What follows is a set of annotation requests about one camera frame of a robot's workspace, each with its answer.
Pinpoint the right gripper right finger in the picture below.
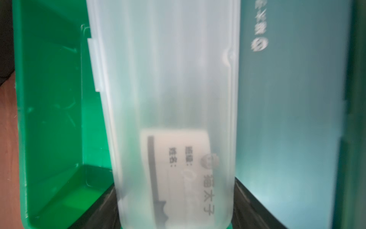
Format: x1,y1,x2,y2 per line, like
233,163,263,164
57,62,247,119
231,178,286,229

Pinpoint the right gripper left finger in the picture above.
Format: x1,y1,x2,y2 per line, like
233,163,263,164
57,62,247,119
69,184,121,229

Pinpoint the green plastic storage tray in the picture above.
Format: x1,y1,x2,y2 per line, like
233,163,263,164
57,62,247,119
12,1,242,229

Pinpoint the dark green pencil case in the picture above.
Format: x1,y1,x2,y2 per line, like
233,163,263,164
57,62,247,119
332,1,366,229

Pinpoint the clear frosted pencil case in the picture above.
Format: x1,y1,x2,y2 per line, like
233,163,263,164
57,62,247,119
86,1,241,229

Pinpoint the blue-grey frosted pencil case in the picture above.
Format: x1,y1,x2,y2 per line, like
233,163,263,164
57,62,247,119
236,1,352,229

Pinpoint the black plastic toolbox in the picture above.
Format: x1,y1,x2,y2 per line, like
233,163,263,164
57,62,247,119
0,0,15,85

